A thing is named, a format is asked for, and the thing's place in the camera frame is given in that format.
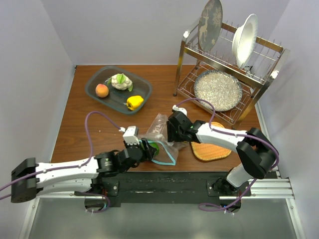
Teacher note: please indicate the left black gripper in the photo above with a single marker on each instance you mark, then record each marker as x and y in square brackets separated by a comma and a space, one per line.
[148, 150]

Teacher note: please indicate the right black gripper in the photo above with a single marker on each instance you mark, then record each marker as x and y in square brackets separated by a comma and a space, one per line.
[171, 136]

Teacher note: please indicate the green fake vegetable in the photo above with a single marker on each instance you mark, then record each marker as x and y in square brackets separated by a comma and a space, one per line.
[156, 147]

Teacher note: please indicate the clear zip top bag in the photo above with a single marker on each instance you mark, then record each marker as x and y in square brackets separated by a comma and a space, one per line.
[168, 151]

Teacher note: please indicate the yellow fake bell pepper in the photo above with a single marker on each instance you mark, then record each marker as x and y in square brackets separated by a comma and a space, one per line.
[134, 102]

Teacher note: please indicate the white fake cauliflower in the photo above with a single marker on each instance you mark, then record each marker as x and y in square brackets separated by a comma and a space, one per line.
[120, 82]

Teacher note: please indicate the fake brown egg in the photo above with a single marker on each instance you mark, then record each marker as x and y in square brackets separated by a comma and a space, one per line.
[101, 91]

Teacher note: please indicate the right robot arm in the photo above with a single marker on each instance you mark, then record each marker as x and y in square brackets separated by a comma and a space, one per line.
[256, 153]

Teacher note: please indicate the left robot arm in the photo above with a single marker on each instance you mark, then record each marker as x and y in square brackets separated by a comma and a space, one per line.
[30, 178]

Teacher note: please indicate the woven bamboo tray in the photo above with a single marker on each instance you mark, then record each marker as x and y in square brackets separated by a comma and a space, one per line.
[209, 152]

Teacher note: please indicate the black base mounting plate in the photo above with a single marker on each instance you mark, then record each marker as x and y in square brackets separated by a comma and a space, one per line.
[163, 188]

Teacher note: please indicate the metal dish rack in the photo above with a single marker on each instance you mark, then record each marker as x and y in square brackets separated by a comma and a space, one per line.
[263, 67]

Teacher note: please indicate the speckled blue rimmed plate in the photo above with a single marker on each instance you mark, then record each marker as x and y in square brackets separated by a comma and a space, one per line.
[219, 89]

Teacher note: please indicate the clear glass container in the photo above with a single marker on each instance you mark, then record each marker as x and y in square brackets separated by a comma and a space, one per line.
[116, 99]

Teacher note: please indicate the white bowl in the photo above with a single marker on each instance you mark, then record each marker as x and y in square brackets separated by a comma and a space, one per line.
[244, 40]

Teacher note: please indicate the grey reindeer plate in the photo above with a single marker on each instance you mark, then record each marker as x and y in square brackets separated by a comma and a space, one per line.
[210, 25]

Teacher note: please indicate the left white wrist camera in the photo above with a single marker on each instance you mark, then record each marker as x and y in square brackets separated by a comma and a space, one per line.
[130, 136]

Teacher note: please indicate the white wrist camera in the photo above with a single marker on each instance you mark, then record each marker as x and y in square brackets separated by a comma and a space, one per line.
[130, 136]
[176, 108]

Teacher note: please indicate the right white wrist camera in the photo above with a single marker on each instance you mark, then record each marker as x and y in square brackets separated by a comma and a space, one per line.
[176, 108]

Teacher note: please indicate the aluminium frame rail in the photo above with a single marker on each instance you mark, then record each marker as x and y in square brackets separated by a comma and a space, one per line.
[267, 212]

